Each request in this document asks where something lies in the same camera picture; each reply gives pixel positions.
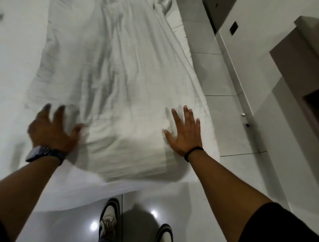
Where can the person's right hand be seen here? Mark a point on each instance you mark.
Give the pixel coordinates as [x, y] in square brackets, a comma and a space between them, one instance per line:
[185, 138]

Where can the person's left hand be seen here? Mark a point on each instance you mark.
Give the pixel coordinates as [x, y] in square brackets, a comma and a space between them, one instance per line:
[48, 134]

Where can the person's left thumb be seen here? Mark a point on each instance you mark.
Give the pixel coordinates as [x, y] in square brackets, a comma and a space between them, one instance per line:
[76, 131]

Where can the person's right middle finger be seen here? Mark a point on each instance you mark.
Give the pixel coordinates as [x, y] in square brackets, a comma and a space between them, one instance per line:
[186, 116]

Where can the person's right little finger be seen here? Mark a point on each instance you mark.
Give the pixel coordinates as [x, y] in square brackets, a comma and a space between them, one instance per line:
[198, 126]

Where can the person's right thumb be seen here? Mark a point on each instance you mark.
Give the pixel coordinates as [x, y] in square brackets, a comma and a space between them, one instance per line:
[169, 136]

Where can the white duvet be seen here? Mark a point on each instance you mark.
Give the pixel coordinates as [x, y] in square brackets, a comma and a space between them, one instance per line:
[119, 74]

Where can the person's right forearm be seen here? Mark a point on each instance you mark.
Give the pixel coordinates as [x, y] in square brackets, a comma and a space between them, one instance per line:
[224, 197]

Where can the person's left forearm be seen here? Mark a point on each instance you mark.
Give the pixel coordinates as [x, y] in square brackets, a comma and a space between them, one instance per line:
[22, 189]

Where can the black wristband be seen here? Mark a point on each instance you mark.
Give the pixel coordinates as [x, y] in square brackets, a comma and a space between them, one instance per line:
[192, 150]

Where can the dark smartwatch with perforated band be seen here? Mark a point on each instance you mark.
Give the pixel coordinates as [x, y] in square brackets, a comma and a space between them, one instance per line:
[44, 152]

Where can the bed with white sheet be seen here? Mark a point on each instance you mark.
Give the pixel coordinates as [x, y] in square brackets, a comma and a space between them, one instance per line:
[15, 62]

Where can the black and white shoe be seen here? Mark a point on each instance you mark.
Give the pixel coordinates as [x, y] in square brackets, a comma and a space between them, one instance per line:
[164, 234]
[109, 219]

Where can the dark grey door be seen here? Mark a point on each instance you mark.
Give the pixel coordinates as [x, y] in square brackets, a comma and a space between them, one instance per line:
[216, 12]

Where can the black shirt sleeve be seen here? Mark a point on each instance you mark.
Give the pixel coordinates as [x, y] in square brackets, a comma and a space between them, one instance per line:
[279, 224]

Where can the black wall socket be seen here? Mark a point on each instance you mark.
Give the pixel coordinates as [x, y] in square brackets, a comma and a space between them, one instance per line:
[233, 28]

